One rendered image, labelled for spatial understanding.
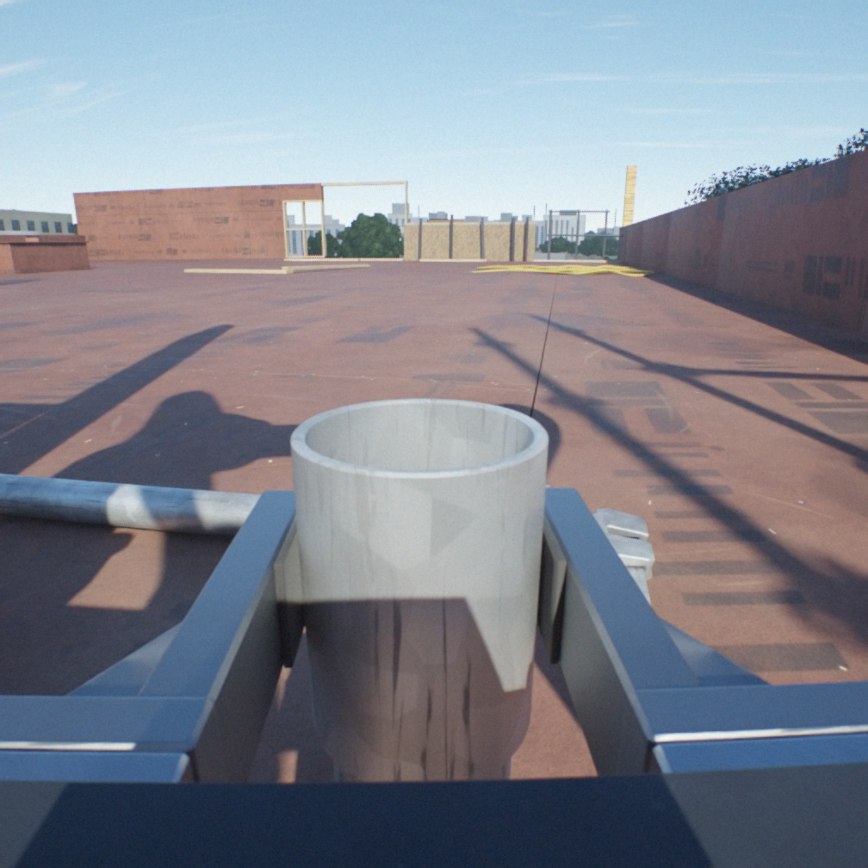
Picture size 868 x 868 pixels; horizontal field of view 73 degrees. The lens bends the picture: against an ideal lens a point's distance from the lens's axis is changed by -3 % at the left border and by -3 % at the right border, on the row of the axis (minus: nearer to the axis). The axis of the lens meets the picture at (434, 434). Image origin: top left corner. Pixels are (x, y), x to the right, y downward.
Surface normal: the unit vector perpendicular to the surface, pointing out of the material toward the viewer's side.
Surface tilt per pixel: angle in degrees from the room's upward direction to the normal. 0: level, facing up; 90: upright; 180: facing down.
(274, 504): 0
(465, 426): 90
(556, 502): 0
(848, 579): 0
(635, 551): 12
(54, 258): 90
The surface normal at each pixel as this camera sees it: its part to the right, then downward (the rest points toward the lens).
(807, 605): 0.00, -0.95
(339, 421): 0.82, 0.17
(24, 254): 0.98, 0.06
